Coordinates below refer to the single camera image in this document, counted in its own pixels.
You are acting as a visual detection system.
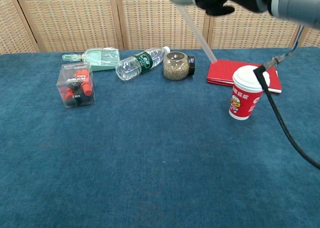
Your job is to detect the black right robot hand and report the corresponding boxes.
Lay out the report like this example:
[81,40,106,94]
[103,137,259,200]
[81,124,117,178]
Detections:
[166,0,266,17]

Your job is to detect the translucent plastic straw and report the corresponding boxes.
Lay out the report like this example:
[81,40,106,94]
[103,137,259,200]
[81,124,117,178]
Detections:
[178,4,218,64]

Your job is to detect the red paper cup white lid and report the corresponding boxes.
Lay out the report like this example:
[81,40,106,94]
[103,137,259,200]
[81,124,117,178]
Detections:
[228,65,272,121]

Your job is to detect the red booklet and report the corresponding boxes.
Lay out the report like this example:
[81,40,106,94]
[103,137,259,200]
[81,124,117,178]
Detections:
[206,58,283,94]

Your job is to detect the glass jar with black lid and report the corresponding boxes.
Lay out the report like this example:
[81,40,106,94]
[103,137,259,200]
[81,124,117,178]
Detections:
[162,52,196,81]

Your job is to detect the clear water bottle green label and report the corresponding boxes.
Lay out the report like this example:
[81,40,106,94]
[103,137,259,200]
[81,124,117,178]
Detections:
[115,46,171,82]

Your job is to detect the woven wooden folding screen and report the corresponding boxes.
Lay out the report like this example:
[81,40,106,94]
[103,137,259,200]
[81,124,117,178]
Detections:
[0,0,320,55]

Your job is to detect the mint green packaged item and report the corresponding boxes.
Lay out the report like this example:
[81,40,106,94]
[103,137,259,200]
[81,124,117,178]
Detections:
[61,47,121,73]

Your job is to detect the clear box red black items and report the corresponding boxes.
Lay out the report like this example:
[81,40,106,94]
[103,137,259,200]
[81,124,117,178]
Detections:
[56,61,96,109]

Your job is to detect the blue table cloth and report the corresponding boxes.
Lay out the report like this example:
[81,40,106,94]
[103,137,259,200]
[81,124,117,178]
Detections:
[0,47,320,228]

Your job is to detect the black cable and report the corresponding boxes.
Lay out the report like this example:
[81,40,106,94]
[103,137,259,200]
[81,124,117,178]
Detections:
[252,25,320,170]

